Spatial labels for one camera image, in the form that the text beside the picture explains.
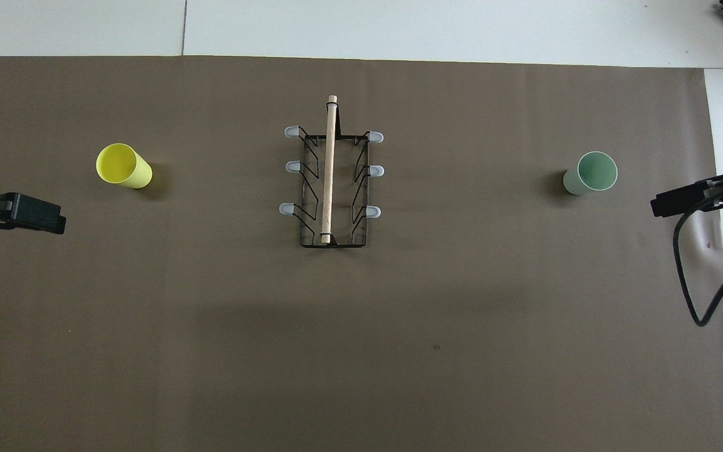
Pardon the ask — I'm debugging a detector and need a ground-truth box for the pale green plastic cup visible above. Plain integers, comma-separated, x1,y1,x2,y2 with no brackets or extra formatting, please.
563,151,618,195

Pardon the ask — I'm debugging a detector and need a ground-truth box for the yellow plastic cup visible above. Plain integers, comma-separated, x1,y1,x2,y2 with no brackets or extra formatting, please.
96,143,153,189

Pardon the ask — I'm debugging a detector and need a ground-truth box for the brown table mat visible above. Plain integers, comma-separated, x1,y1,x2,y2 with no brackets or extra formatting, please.
0,55,723,452

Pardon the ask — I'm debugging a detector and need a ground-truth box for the black wire cup rack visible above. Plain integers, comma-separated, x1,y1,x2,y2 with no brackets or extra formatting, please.
279,95,385,248

